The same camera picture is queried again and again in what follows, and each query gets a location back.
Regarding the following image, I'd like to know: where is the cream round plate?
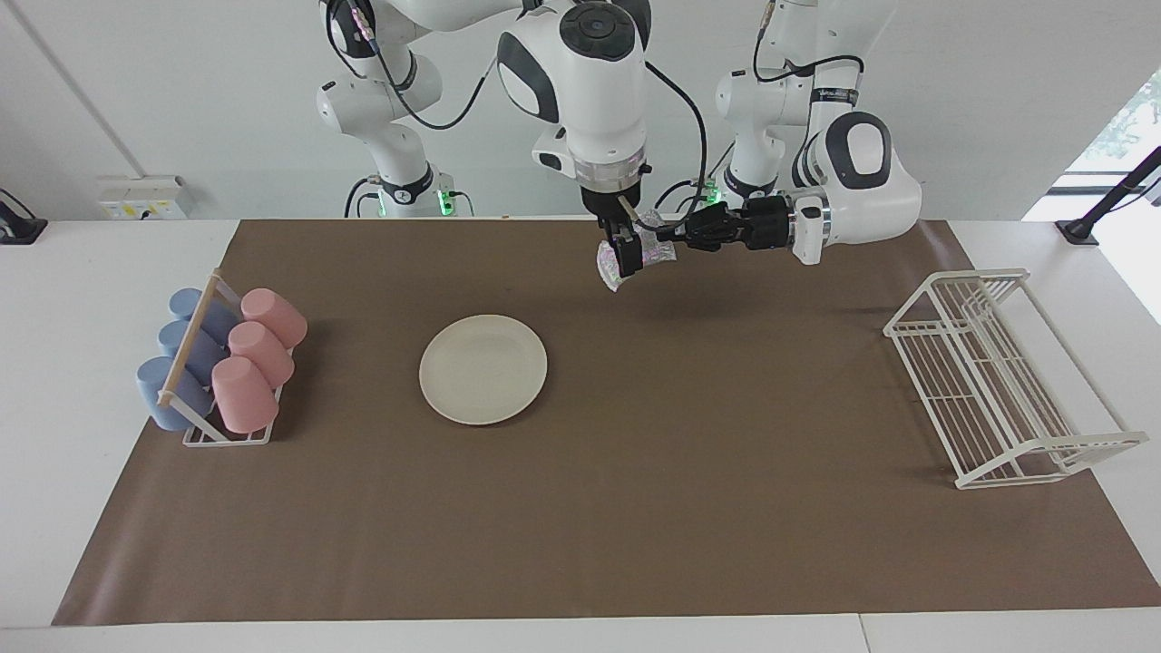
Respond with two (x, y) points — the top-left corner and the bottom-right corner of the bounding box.
(419, 314), (549, 426)

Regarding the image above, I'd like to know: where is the brown table mat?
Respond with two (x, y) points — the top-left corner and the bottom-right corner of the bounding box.
(52, 218), (1161, 627)

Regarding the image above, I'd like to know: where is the black stand with slanted pole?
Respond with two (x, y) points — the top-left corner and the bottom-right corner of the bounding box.
(1055, 145), (1161, 246)

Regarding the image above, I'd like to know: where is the pink plastic cup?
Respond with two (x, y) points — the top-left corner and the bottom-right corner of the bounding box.
(240, 288), (308, 350)
(227, 321), (296, 389)
(211, 356), (280, 434)

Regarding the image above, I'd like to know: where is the blue plastic cup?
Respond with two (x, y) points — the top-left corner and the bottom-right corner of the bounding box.
(169, 288), (241, 344)
(158, 319), (229, 386)
(136, 356), (217, 432)

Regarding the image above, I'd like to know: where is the cup rack with wooden bar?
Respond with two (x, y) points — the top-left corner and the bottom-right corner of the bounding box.
(156, 269), (296, 447)

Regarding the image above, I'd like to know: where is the black left base cable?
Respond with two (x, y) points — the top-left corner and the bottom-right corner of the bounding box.
(650, 136), (736, 216)

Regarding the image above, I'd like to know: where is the black base cable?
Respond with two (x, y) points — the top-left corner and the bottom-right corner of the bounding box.
(650, 136), (736, 216)
(343, 175), (382, 219)

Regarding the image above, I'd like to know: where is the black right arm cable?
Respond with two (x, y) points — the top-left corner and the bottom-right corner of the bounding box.
(331, 0), (710, 232)

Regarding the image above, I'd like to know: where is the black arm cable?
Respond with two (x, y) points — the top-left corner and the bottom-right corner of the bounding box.
(331, 0), (710, 232)
(753, 0), (867, 84)

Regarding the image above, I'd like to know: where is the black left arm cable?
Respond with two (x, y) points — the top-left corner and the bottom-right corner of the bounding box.
(753, 0), (867, 84)

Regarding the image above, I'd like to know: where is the black right base cable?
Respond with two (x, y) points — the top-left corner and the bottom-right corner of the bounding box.
(343, 175), (382, 219)

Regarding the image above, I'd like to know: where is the white wire dish rack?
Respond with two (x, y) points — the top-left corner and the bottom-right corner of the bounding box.
(883, 267), (1150, 491)

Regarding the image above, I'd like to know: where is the white wall outlet box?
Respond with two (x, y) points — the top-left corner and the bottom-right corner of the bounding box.
(97, 175), (193, 221)

